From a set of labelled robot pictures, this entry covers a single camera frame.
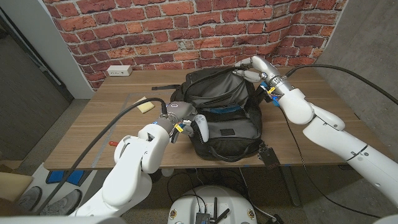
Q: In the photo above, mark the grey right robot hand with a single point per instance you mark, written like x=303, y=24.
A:
x=264, y=67

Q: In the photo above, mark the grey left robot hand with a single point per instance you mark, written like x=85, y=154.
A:
x=180, y=112

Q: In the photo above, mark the white black game controller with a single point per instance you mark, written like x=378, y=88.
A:
x=203, y=127

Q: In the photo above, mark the black backpack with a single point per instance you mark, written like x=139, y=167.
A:
x=230, y=146

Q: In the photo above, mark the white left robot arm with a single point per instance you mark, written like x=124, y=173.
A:
x=130, y=177

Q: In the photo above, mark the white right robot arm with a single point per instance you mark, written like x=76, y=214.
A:
x=342, y=143

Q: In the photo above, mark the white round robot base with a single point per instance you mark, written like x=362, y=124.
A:
x=217, y=199

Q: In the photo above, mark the yellow sponge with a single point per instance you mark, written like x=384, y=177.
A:
x=144, y=105

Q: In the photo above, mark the white power strip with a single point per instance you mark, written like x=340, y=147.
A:
x=119, y=70

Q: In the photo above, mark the red brick printed backdrop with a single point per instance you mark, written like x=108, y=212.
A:
x=186, y=31

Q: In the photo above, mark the black leather luggage tag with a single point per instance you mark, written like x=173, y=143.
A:
x=269, y=157

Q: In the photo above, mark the black antenna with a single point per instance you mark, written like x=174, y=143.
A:
x=223, y=215
x=214, y=208

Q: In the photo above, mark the grey electronics box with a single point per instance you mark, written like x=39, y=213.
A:
x=202, y=218

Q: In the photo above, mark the dark grey table leg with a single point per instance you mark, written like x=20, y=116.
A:
x=290, y=186

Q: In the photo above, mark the grey sneaker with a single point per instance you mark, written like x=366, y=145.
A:
x=29, y=199
x=66, y=203

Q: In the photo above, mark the white floor board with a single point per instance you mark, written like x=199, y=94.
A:
x=39, y=182

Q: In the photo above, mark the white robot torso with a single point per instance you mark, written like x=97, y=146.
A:
x=62, y=220

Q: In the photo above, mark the tan cardboard box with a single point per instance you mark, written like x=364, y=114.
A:
x=15, y=186

